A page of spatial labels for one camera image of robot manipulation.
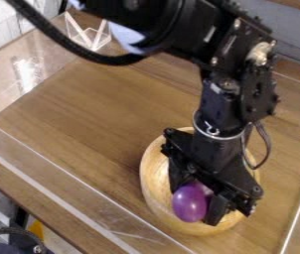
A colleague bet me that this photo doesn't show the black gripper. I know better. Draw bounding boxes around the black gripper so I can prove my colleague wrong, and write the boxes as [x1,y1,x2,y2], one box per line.
[161,128,264,226]

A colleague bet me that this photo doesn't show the purple toy eggplant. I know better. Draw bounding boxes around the purple toy eggplant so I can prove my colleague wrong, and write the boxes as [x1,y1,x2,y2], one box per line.
[171,182,214,223]

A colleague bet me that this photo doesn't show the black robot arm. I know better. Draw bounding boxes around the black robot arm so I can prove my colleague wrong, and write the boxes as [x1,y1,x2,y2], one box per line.
[79,0,278,226]

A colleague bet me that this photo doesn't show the brown wooden bowl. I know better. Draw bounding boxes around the brown wooden bowl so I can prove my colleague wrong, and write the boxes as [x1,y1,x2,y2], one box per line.
[139,127,260,236]

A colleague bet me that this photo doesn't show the clear acrylic tray walls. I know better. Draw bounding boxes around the clear acrylic tray walls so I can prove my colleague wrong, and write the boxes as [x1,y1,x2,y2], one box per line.
[0,32,300,254]

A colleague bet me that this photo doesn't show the black clamp with screw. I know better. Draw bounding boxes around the black clamp with screw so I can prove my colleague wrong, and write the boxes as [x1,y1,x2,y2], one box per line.
[9,233,55,254]

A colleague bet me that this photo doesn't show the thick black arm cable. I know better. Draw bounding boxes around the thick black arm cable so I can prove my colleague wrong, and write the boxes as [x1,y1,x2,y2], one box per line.
[4,0,150,66]

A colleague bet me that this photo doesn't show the black cable bottom left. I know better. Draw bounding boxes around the black cable bottom left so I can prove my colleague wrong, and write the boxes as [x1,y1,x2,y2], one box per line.
[0,225,44,254]

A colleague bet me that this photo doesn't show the clear acrylic corner bracket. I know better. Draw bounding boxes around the clear acrylic corner bracket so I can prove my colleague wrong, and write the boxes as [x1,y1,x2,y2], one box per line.
[64,12,111,52]

